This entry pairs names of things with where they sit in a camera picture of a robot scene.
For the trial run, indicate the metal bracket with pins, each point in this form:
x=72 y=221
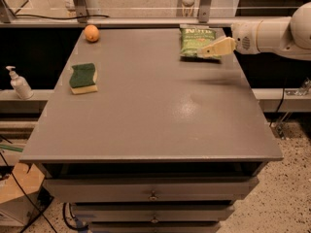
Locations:
x=204 y=10
x=81 y=12

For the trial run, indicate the grey drawer cabinet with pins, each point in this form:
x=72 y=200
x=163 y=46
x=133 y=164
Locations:
x=154 y=115

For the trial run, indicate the orange fruit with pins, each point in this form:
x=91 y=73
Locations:
x=91 y=33

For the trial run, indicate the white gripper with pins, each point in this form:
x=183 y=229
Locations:
x=244 y=38

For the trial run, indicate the cardboard box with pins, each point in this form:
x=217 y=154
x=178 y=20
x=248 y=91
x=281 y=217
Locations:
x=18 y=193

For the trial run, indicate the middle grey drawer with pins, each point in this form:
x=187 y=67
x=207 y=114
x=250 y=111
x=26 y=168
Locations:
x=153 y=212

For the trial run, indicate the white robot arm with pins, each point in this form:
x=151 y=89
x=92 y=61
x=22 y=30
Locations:
x=285 y=36

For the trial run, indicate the green jalapeno chip bag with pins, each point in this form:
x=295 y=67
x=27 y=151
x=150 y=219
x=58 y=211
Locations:
x=193 y=38

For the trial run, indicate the left metal bracket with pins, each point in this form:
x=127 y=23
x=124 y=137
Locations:
x=81 y=12

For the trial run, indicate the bottom grey drawer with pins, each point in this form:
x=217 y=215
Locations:
x=160 y=227

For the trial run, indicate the right metal bracket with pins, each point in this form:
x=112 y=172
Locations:
x=204 y=10

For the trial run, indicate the white pump bottle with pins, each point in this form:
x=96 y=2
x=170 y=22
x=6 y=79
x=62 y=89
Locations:
x=19 y=84

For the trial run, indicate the green stick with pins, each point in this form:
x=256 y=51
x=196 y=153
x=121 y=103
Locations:
x=11 y=148

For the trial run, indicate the grey drawer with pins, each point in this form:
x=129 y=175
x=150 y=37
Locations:
x=150 y=190
x=160 y=227
x=153 y=212

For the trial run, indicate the green and yellow sponge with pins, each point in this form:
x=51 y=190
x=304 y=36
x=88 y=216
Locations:
x=83 y=78

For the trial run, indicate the top grey drawer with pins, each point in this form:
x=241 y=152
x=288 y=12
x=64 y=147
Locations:
x=150 y=190

